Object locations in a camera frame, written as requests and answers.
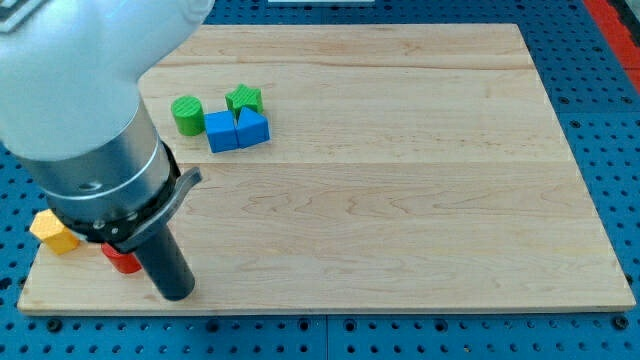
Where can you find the blue triangular prism block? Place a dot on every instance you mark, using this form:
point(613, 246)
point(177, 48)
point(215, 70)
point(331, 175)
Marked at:
point(252, 128)

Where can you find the yellow hexagon block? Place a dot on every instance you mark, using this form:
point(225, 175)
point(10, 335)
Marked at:
point(47, 228)

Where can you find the red cylinder block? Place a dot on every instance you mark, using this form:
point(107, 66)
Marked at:
point(123, 263)

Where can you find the green star block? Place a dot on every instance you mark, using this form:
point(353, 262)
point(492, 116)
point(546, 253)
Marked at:
point(244, 96)

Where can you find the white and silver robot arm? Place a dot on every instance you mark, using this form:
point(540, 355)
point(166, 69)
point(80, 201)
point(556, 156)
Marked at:
point(73, 115)

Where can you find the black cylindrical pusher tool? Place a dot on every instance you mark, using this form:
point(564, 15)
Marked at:
point(143, 231)

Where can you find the green cylinder block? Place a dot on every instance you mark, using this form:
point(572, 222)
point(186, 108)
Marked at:
point(188, 115)

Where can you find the wooden board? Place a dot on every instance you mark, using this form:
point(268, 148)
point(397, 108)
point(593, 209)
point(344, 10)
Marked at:
point(410, 169)

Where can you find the blue cube block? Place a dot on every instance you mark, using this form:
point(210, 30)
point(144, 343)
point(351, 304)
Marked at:
point(221, 131)

